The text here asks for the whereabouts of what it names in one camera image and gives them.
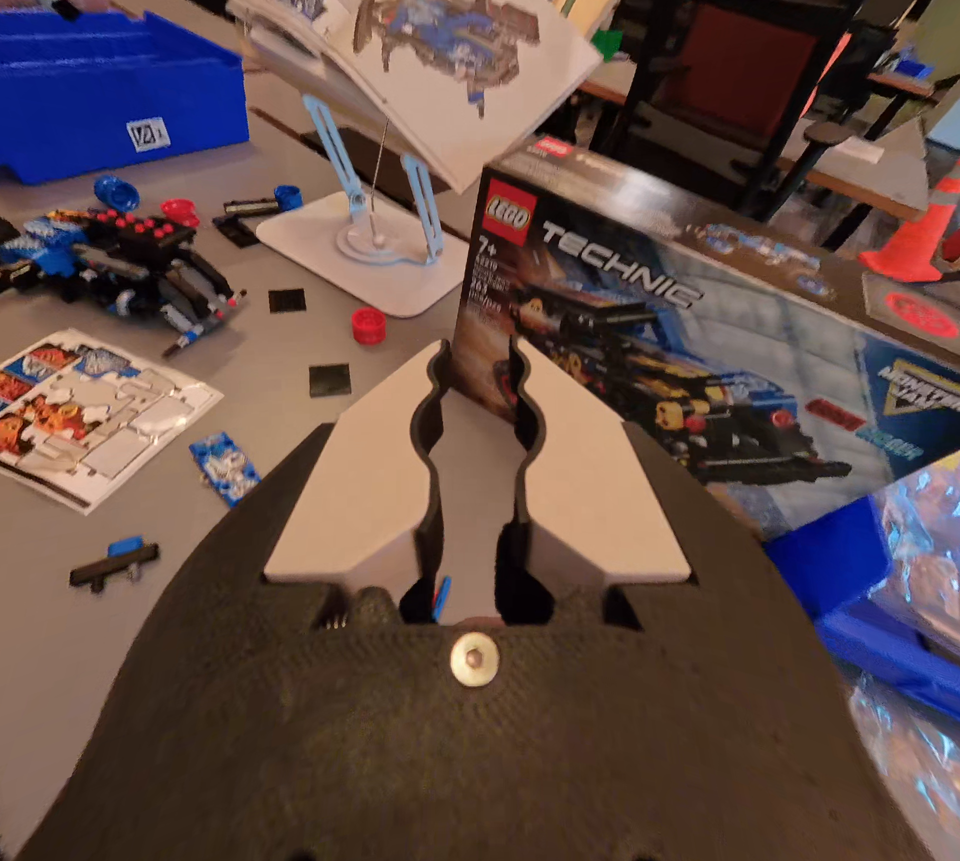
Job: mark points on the clear plastic parts bags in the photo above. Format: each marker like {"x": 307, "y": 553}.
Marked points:
{"x": 922, "y": 561}

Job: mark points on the toy truck set box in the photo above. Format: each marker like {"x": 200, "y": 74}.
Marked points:
{"x": 637, "y": 321}

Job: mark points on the red wheel hub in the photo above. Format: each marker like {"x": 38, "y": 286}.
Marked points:
{"x": 180, "y": 210}
{"x": 369, "y": 325}

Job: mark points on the sticker sheet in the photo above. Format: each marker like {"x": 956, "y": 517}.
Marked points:
{"x": 112, "y": 426}

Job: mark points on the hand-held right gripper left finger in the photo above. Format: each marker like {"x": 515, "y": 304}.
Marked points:
{"x": 352, "y": 501}

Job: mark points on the toy truck chassis model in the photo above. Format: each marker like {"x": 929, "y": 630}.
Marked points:
{"x": 135, "y": 261}

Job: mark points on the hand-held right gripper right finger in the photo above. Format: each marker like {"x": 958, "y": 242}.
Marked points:
{"x": 592, "y": 501}

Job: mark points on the blue plastic bin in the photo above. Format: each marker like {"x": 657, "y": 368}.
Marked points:
{"x": 90, "y": 103}

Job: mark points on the black beam with blue part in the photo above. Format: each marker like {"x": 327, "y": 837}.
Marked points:
{"x": 112, "y": 565}

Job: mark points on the blue printed panel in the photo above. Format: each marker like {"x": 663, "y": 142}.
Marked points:
{"x": 225, "y": 469}

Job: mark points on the smooth black square tile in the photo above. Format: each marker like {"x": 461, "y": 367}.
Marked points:
{"x": 330, "y": 381}

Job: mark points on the black chair red back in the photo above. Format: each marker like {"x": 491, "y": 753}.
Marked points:
{"x": 750, "y": 51}

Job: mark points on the grey desk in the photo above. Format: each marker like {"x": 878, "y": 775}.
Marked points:
{"x": 285, "y": 441}

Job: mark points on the black flat plate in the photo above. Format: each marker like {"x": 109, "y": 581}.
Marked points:
{"x": 236, "y": 231}

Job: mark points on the blue wheel hub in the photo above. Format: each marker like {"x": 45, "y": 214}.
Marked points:
{"x": 116, "y": 192}
{"x": 289, "y": 197}

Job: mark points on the black square tile grid underside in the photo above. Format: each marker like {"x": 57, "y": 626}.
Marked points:
{"x": 287, "y": 301}

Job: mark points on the small green block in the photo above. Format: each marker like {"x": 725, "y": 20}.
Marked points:
{"x": 607, "y": 43}

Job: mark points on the orange traffic cone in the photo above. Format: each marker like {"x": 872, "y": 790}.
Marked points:
{"x": 915, "y": 238}

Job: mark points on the plain blue bin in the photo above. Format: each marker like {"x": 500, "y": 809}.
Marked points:
{"x": 825, "y": 561}

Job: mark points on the black short beam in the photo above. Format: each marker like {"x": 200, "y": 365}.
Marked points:
{"x": 251, "y": 207}

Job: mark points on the white book stand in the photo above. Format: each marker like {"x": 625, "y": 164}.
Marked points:
{"x": 315, "y": 238}

